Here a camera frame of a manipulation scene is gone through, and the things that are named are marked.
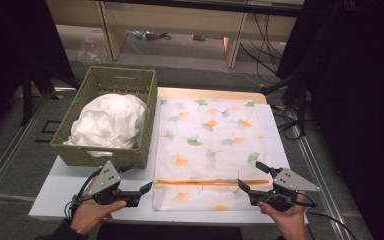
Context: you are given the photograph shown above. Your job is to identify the leaf print pillowcase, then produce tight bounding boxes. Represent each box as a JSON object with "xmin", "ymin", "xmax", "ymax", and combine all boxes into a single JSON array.
[{"xmin": 152, "ymin": 97, "xmax": 274, "ymax": 213}]

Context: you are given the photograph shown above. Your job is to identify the blue small item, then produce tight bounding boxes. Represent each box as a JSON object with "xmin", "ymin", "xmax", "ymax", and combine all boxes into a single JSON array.
[{"xmin": 128, "ymin": 29, "xmax": 147, "ymax": 40}]

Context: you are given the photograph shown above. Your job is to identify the white cloth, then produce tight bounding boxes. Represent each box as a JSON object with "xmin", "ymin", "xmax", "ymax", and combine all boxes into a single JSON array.
[{"xmin": 63, "ymin": 93, "xmax": 147, "ymax": 158}]

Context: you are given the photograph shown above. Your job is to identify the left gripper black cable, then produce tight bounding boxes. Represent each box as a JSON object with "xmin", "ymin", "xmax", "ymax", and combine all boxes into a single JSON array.
[{"xmin": 64, "ymin": 165, "xmax": 104, "ymax": 224}]

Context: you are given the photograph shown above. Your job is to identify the green woven basket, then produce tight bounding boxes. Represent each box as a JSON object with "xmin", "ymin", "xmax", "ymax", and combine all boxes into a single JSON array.
[{"xmin": 49, "ymin": 65, "xmax": 158, "ymax": 169}]

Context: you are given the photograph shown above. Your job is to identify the aluminium floor rail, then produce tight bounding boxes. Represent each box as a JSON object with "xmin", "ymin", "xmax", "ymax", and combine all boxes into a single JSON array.
[
  {"xmin": 0, "ymin": 88, "xmax": 59, "ymax": 204},
  {"xmin": 291, "ymin": 133, "xmax": 353, "ymax": 240}
]

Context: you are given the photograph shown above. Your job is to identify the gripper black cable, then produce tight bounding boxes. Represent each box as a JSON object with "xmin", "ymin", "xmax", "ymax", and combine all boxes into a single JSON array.
[
  {"xmin": 259, "ymin": 191, "xmax": 358, "ymax": 240},
  {"xmin": 64, "ymin": 165, "xmax": 104, "ymax": 224}
]

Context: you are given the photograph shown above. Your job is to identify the black curtain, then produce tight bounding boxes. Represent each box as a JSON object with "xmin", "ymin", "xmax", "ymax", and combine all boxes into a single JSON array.
[
  {"xmin": 276, "ymin": 0, "xmax": 384, "ymax": 240},
  {"xmin": 0, "ymin": 0, "xmax": 76, "ymax": 149}
]

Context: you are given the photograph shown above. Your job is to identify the beige wooden shelf unit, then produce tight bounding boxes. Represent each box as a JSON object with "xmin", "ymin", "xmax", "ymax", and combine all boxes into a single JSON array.
[{"xmin": 46, "ymin": 0, "xmax": 306, "ymax": 69}]

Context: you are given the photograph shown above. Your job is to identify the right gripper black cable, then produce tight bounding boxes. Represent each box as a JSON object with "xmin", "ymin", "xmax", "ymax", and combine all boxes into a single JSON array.
[{"xmin": 259, "ymin": 191, "xmax": 358, "ymax": 240}]

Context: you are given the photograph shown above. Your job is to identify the person's left hand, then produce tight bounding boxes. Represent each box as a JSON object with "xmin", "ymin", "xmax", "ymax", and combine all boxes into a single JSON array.
[{"xmin": 69, "ymin": 179, "xmax": 128, "ymax": 236}]

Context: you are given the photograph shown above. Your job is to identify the clear plastic bag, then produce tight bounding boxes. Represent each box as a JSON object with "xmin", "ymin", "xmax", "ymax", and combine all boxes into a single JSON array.
[{"xmin": 77, "ymin": 32, "xmax": 110, "ymax": 65}]

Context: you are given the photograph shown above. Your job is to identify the hanging black cable bundle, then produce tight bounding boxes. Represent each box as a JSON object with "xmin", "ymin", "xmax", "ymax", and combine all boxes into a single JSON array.
[{"xmin": 239, "ymin": 13, "xmax": 283, "ymax": 84}]

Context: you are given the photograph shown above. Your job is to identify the person's right hand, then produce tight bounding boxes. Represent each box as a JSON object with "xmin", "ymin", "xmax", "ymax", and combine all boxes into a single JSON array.
[{"xmin": 258, "ymin": 192, "xmax": 310, "ymax": 237}]

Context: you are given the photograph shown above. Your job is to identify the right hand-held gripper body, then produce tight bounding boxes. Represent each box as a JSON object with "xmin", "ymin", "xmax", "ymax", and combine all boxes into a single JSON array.
[{"xmin": 266, "ymin": 168, "xmax": 321, "ymax": 213}]

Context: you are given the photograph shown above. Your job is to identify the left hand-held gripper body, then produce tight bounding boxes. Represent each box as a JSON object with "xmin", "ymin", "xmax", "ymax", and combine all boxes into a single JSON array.
[{"xmin": 85, "ymin": 160, "xmax": 125, "ymax": 207}]

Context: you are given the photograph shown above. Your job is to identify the black floor cables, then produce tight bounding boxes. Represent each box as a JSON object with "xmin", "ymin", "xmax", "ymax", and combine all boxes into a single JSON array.
[{"xmin": 273, "ymin": 104, "xmax": 306, "ymax": 142}]

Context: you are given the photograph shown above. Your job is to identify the black cable clutter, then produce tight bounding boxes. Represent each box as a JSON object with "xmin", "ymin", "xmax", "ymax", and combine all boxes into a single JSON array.
[{"xmin": 144, "ymin": 30, "xmax": 173, "ymax": 42}]

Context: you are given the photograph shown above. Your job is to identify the black metal stand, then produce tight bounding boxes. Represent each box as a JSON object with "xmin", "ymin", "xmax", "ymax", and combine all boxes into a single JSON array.
[
  {"xmin": 19, "ymin": 61, "xmax": 81, "ymax": 127},
  {"xmin": 261, "ymin": 71, "xmax": 309, "ymax": 137}
]

